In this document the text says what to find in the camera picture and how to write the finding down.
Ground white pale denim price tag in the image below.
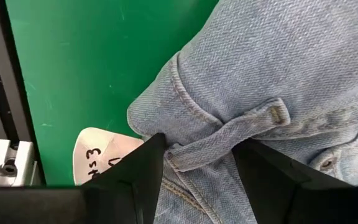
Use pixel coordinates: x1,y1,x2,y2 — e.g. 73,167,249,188
72,126,145,186

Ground light blue jeans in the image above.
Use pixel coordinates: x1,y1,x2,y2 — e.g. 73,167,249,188
126,0,358,224

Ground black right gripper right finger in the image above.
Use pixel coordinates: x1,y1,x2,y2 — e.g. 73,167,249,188
231,138,358,224

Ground black aluminium table frame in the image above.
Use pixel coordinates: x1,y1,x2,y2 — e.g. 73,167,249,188
0,0,47,187

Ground silver frame corner bracket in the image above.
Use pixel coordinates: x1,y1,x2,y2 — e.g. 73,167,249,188
0,138,39,187

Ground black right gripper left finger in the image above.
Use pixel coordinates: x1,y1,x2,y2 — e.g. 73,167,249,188
0,133,168,224

